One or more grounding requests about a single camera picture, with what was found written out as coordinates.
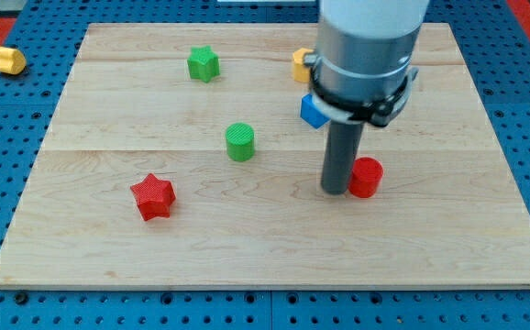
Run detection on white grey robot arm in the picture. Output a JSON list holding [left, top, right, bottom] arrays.
[[312, 0, 429, 103]]

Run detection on red star block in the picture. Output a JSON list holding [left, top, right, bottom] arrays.
[[130, 173, 176, 222]]

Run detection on green star block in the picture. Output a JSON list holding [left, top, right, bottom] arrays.
[[187, 45, 220, 83]]

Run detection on green cylinder block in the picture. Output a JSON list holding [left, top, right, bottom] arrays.
[[225, 122, 255, 162]]

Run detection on blue cube block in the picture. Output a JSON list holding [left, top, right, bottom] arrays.
[[300, 94, 329, 129]]

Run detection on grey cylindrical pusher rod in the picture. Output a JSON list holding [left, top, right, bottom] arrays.
[[321, 121, 363, 195]]

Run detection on wooden board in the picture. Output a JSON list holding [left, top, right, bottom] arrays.
[[0, 23, 530, 291]]

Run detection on yellow block on board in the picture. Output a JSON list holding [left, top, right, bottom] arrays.
[[292, 48, 314, 83]]

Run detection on red cylinder block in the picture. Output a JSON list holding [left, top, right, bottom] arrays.
[[348, 157, 384, 198]]

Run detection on yellow heart block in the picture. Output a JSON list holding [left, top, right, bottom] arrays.
[[0, 46, 27, 75]]

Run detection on black clamp ring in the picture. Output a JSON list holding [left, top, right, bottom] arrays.
[[303, 52, 420, 129]]

